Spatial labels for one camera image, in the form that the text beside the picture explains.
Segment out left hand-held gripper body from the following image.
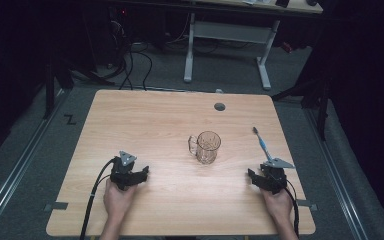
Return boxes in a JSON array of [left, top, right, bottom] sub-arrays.
[[109, 150, 142, 192]]

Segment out person's right hand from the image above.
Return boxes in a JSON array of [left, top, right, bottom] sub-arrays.
[[261, 187, 295, 224]]

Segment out metal floor rail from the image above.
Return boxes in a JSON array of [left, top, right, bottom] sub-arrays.
[[303, 109, 370, 240], [0, 89, 68, 231]]

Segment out grey table bracket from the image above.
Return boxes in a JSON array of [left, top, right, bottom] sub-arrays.
[[43, 201, 70, 213], [296, 198, 319, 212]]

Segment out person's left hand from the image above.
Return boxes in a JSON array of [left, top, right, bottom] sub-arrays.
[[103, 181, 138, 224]]

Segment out wooden desk with white frame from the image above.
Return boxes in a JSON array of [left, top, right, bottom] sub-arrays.
[[106, 0, 324, 91]]

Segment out clear glass mug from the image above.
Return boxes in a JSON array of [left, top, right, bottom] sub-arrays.
[[187, 130, 222, 166]]

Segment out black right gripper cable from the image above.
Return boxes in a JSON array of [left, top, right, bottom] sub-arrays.
[[283, 179, 301, 238]]

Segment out blue toothbrush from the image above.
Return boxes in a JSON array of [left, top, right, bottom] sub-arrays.
[[251, 126, 274, 164]]

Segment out black metal stand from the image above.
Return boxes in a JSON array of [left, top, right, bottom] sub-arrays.
[[271, 63, 333, 142], [42, 46, 114, 120]]

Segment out black floor cables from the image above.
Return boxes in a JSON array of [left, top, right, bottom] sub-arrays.
[[111, 19, 154, 92]]

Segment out dark computer tower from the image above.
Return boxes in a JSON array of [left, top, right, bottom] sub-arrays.
[[108, 5, 133, 68]]

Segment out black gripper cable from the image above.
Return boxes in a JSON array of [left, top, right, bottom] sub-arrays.
[[283, 179, 301, 238], [79, 157, 117, 240]]

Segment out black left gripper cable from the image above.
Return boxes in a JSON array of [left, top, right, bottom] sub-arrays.
[[79, 157, 117, 240]]

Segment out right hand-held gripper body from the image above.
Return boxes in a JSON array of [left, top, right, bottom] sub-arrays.
[[260, 157, 296, 196]]

